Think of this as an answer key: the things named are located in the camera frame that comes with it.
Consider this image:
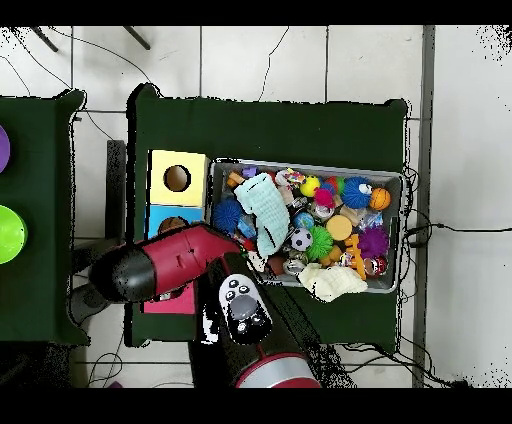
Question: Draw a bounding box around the mint knitted cloth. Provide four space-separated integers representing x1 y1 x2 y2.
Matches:
233 171 291 257

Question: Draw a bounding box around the cream knitted cloth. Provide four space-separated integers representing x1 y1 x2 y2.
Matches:
298 263 369 303

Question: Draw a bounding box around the clear mesh toy bin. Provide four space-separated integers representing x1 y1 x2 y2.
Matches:
202 156 404 294

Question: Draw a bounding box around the wooden three-hole box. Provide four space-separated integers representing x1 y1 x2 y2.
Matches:
141 149 211 315

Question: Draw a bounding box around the blue spiky rubber ball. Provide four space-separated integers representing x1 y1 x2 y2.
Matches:
212 198 244 234

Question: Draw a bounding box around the black and white soccer ball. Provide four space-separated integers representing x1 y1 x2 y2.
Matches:
290 227 314 252

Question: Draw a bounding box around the pink spiky rubber ball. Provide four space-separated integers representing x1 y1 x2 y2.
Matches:
314 186 337 209

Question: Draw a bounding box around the small green spiky ball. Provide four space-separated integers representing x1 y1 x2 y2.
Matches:
305 224 335 261

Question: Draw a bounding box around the orange toy burger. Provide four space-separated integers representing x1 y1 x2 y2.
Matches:
325 214 354 242

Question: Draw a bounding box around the dark green tablecloth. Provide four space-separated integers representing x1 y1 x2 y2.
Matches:
123 83 409 353
0 89 91 347

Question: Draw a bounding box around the blue googly-eyed spiky ball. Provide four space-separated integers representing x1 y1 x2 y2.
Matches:
340 176 374 210

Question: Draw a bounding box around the purple spiky rubber ball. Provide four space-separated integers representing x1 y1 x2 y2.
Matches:
358 225 391 260

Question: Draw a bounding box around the orange basketball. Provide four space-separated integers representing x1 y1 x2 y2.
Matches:
368 186 393 212

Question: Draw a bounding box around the black upright panel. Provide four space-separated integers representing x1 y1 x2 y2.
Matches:
104 139 128 251

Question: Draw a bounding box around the black tripod leg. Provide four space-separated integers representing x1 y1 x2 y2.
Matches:
122 25 152 51
29 25 59 53

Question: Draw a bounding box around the lime green bowl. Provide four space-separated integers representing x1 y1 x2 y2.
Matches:
0 204 29 265

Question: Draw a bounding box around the purple bowl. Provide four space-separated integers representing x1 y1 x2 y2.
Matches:
0 124 12 175

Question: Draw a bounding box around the black power cable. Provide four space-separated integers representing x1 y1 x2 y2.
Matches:
403 222 512 246

